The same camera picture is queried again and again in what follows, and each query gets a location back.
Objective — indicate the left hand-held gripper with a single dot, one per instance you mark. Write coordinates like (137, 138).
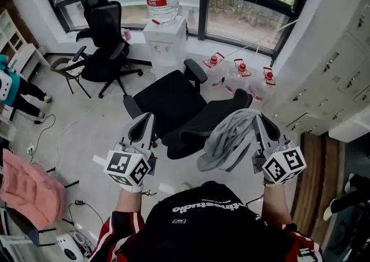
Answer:
(127, 168)

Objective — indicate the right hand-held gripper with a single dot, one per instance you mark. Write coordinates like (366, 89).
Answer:
(284, 165)

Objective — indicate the grey clothes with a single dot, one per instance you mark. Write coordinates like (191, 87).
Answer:
(228, 139)

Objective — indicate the black low-back office chair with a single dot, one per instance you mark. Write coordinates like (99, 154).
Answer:
(167, 104)

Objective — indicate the person's right forearm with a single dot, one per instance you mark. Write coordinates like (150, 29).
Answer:
(276, 206)

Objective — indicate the person's left forearm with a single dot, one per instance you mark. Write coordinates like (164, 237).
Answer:
(128, 203)

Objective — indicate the small dark cushioned chair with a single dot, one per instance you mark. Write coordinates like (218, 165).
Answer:
(72, 68)

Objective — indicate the black mesh headrest office chair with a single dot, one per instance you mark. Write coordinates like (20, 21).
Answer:
(102, 23)

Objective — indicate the purple wristband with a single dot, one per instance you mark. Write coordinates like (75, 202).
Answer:
(266, 181)

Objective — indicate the white wrist cuff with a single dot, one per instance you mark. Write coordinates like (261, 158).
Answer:
(131, 188)

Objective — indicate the person's shoe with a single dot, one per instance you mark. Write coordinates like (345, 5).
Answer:
(185, 187)

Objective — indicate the brown wooden planks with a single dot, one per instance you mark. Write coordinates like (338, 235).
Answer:
(315, 185)

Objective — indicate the grey metal lockers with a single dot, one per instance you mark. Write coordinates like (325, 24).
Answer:
(341, 81)

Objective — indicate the white water dispenser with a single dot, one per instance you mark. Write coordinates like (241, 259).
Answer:
(164, 38)

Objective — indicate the pink cup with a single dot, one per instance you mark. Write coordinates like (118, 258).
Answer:
(127, 34)

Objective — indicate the person's black red jersey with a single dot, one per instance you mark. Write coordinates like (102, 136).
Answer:
(208, 232)

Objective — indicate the small grey device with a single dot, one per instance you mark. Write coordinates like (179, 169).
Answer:
(78, 237)

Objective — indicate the pink padded jacket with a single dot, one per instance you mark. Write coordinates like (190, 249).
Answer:
(29, 188)

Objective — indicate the white shelf unit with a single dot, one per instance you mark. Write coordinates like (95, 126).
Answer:
(11, 32)

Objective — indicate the black metal frame chair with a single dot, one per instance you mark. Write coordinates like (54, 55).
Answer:
(34, 237)

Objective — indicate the black window frame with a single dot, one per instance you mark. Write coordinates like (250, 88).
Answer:
(205, 0)

